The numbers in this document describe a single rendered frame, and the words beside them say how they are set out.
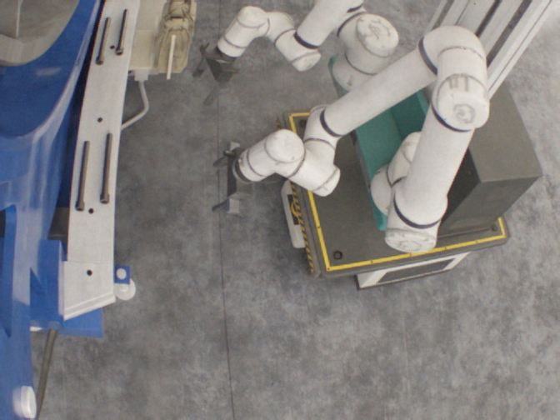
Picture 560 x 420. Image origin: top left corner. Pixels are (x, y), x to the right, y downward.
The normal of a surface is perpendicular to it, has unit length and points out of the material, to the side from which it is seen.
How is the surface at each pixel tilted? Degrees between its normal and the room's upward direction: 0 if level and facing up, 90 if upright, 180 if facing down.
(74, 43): 19
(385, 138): 0
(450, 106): 88
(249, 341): 0
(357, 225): 0
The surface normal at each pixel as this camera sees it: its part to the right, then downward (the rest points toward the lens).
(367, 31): 0.15, -0.27
